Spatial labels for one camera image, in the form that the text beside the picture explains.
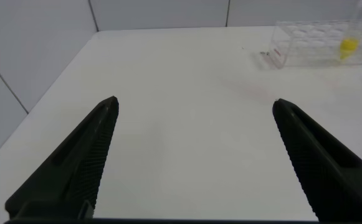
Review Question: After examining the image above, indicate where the clear acrylic test tube rack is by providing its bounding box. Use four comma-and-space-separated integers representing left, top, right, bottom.
267, 19, 362, 70

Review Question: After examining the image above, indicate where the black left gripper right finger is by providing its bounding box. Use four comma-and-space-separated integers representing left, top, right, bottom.
272, 98, 362, 223

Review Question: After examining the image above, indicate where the test tube with yellow pigment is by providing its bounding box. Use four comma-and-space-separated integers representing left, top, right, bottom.
338, 0, 362, 60

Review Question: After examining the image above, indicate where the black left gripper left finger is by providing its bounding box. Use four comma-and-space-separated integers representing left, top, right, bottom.
4, 95, 120, 220

